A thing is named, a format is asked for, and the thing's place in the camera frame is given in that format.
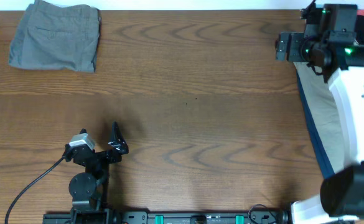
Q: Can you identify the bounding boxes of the navy blue shorts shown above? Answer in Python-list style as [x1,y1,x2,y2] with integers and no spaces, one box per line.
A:
[296,73,335,179]

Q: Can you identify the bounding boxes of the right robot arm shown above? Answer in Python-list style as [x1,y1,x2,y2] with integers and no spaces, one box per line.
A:
[276,2,364,223]

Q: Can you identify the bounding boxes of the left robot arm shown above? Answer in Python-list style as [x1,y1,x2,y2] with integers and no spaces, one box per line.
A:
[63,122,129,212]

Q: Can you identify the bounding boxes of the folded grey shorts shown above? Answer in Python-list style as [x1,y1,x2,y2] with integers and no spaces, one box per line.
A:
[8,1,101,73]

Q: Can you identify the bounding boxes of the black left camera cable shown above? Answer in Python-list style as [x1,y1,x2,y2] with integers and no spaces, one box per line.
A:
[4,155,67,224]

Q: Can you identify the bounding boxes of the beige khaki shorts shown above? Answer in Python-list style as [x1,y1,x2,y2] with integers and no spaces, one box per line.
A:
[294,62,344,173]

